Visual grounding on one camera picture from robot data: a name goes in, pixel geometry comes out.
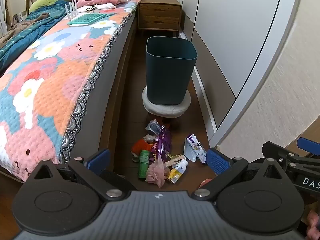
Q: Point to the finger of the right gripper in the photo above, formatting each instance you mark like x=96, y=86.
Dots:
x=284, y=156
x=308, y=146

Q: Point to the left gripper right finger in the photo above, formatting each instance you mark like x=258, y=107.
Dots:
x=226, y=170

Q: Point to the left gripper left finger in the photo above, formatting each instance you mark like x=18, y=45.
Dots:
x=90, y=169

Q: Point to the white purple wipes pack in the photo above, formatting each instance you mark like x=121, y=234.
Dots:
x=193, y=149

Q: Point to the small white yellow bottle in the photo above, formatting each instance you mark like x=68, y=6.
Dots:
x=177, y=171

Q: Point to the green cylindrical can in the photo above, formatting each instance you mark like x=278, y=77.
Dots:
x=143, y=164

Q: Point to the red foam fruit net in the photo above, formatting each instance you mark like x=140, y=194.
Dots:
x=139, y=146

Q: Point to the purple chips bag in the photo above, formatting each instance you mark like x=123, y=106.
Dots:
x=161, y=147

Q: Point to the grey snack wrapper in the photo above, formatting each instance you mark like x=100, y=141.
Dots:
x=154, y=127

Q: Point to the dark teal trash bin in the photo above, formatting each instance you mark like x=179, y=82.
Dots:
x=169, y=65

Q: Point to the person right hand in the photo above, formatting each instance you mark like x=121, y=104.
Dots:
x=312, y=232

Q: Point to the round grey cushioned stool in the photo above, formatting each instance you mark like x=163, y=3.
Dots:
x=166, y=111

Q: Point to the bed with floral blanket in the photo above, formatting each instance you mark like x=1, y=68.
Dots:
x=54, y=97

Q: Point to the white wardrobe sliding door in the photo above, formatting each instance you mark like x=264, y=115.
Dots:
x=238, y=43

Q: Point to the teal grid rack tray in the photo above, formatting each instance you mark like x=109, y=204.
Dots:
x=90, y=15

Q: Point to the teal quilt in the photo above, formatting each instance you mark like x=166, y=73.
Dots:
x=25, y=33

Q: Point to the wooden bedside nightstand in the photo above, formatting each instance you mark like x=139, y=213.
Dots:
x=159, y=15

